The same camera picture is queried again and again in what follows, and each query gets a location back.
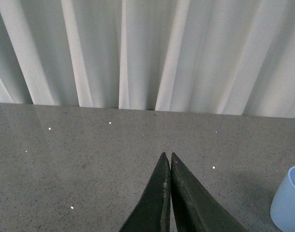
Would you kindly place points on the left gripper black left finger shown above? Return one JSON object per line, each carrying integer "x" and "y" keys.
{"x": 152, "y": 212}

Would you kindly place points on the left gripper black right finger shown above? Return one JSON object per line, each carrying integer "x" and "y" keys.
{"x": 195, "y": 209}

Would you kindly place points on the blue plastic cup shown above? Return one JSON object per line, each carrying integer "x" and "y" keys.
{"x": 282, "y": 211}

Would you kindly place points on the white curtain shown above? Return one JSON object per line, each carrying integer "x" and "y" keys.
{"x": 232, "y": 57}

